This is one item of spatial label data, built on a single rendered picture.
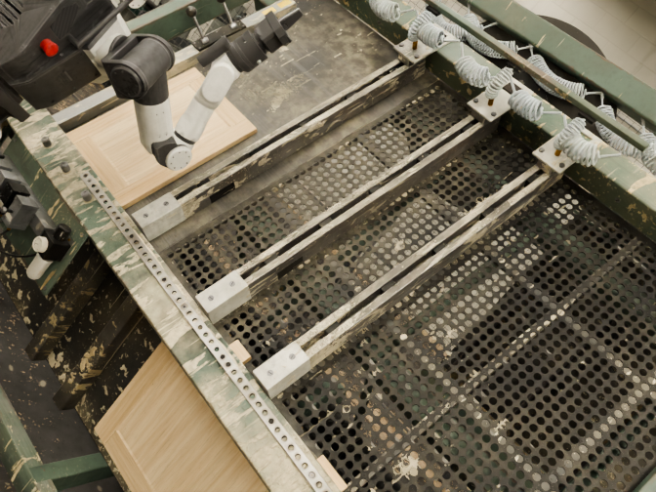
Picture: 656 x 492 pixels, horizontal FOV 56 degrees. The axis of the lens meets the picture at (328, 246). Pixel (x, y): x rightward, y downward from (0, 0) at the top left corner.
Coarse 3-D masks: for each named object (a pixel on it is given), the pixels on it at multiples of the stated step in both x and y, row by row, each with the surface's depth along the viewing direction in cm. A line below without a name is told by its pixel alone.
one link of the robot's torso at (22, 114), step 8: (0, 88) 140; (0, 96) 141; (8, 96) 143; (0, 104) 143; (8, 104) 145; (16, 104) 147; (0, 112) 153; (8, 112) 153; (16, 112) 149; (24, 112) 151; (0, 120) 152; (24, 120) 153
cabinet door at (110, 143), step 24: (192, 72) 210; (192, 96) 204; (96, 120) 199; (120, 120) 199; (216, 120) 198; (240, 120) 197; (96, 144) 193; (120, 144) 193; (216, 144) 192; (96, 168) 188; (120, 168) 188; (144, 168) 188; (168, 168) 187; (192, 168) 189; (120, 192) 183; (144, 192) 182
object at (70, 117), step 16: (256, 16) 222; (240, 32) 218; (192, 48) 214; (176, 64) 210; (192, 64) 214; (96, 96) 202; (112, 96) 202; (64, 112) 198; (80, 112) 198; (96, 112) 202; (64, 128) 198
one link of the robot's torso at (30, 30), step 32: (0, 0) 134; (32, 0) 133; (64, 0) 132; (96, 0) 139; (128, 0) 142; (0, 32) 134; (32, 32) 132; (64, 32) 138; (96, 32) 140; (128, 32) 153; (0, 64) 134; (32, 64) 138; (64, 64) 143; (96, 64) 149; (32, 96) 146; (64, 96) 152
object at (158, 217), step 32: (416, 32) 192; (448, 32) 205; (416, 64) 203; (352, 96) 195; (384, 96) 203; (288, 128) 188; (320, 128) 192; (224, 160) 181; (256, 160) 182; (192, 192) 175; (224, 192) 182; (160, 224) 173
